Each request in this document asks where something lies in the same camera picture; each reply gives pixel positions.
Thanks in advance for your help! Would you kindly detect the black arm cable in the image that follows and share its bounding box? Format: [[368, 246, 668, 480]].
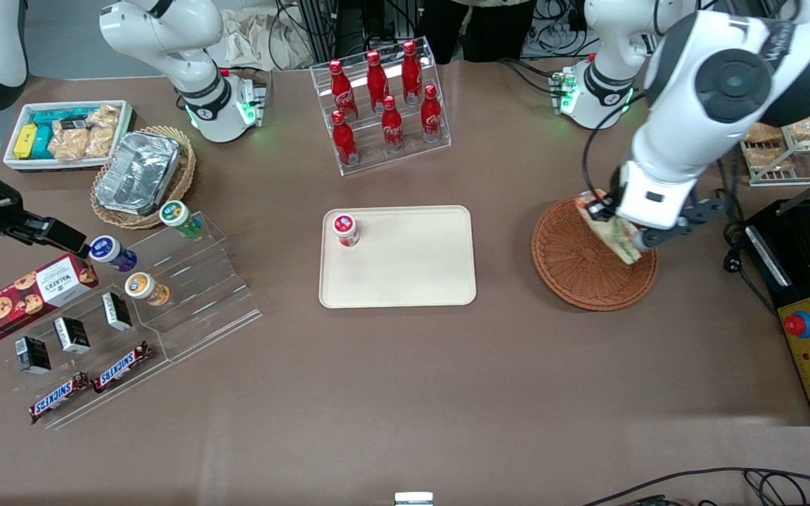
[[582, 97, 650, 203]]

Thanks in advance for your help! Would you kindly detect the black machine base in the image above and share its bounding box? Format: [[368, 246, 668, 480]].
[[741, 199, 810, 427]]

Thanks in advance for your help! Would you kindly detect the clear acrylic bottle rack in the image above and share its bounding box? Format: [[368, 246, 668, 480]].
[[310, 37, 452, 176]]

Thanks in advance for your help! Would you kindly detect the crumpled beige cloth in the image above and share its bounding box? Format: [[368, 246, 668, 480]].
[[221, 7, 311, 72]]

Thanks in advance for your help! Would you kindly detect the round brown wicker basket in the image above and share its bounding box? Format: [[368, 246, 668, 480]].
[[531, 195, 660, 311]]

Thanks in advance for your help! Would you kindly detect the black table cable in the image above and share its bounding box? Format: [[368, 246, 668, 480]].
[[581, 467, 810, 506]]

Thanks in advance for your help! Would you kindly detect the beige plastic tray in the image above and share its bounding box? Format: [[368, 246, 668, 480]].
[[319, 205, 477, 309]]

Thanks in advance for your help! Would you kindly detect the aluminium foil tray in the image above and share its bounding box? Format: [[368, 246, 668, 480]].
[[95, 131, 182, 216]]

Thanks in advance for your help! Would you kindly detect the orange small jar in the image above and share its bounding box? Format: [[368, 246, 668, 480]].
[[124, 272, 172, 307]]

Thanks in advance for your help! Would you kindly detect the red-lid small jar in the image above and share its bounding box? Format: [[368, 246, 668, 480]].
[[333, 213, 361, 249]]

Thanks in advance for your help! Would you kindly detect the white rectangular bin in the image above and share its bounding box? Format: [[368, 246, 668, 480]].
[[3, 100, 136, 174]]

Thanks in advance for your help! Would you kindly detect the green-lid small jar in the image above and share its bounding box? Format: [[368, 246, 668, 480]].
[[159, 200, 204, 240]]

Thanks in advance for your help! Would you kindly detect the standing person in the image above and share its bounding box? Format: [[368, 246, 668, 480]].
[[416, 0, 538, 64]]

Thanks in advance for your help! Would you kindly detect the yellow snack packet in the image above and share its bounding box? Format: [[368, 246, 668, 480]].
[[13, 124, 39, 160]]

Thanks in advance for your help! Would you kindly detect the triangular sandwich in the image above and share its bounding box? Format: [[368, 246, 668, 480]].
[[575, 190, 649, 266]]

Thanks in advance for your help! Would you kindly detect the clear acrylic stepped shelf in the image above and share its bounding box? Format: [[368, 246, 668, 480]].
[[96, 211, 264, 363], [0, 274, 171, 430]]

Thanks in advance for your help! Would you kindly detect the Snickers bar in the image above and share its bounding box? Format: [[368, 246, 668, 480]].
[[29, 371, 91, 425], [93, 342, 152, 394]]

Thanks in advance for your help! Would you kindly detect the teal snack packet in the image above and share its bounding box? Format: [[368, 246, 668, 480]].
[[30, 126, 56, 160], [31, 108, 91, 129]]

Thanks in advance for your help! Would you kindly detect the clear bag of crackers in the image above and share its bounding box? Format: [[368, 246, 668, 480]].
[[86, 104, 122, 160], [49, 126, 91, 162]]

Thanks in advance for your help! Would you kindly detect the red cola bottle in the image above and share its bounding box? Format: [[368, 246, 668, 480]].
[[381, 96, 406, 153], [401, 40, 424, 106], [328, 59, 359, 122], [366, 51, 390, 114], [420, 84, 444, 145], [330, 110, 359, 168]]

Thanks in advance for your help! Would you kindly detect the blue-lid purple jar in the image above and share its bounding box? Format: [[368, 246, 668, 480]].
[[89, 235, 139, 274]]

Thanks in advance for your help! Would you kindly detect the oval tan wicker basket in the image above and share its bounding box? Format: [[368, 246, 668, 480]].
[[91, 126, 197, 231]]

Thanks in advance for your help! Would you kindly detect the red Walkers cookie box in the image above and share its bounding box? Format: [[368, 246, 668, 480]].
[[0, 253, 100, 346]]

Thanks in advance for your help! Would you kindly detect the small black carton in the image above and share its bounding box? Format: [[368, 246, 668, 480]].
[[53, 317, 91, 356], [15, 336, 52, 375], [101, 292, 134, 332]]

